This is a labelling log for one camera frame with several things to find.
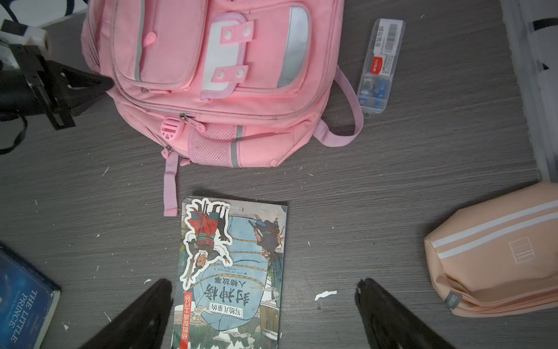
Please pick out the illustrated Chinese story book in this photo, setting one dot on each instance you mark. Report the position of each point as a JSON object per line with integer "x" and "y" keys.
{"x": 230, "y": 274}

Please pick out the peach pencil pouch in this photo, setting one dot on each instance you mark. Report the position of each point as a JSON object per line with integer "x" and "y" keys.
{"x": 499, "y": 257}

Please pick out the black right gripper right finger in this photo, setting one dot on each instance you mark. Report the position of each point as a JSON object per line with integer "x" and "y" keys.
{"x": 389, "y": 324}

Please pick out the pink student backpack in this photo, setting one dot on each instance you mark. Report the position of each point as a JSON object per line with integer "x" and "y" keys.
{"x": 221, "y": 83}

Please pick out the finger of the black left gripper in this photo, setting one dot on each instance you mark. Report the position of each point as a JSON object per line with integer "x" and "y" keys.
{"x": 87, "y": 80}
{"x": 78, "y": 103}

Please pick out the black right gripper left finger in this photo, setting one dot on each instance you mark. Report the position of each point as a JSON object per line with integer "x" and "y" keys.
{"x": 142, "y": 324}

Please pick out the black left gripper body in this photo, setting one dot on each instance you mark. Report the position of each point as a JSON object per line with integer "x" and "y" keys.
{"x": 36, "y": 86}

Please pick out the blue Little Prince book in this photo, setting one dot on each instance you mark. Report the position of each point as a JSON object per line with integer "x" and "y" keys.
{"x": 28, "y": 302}

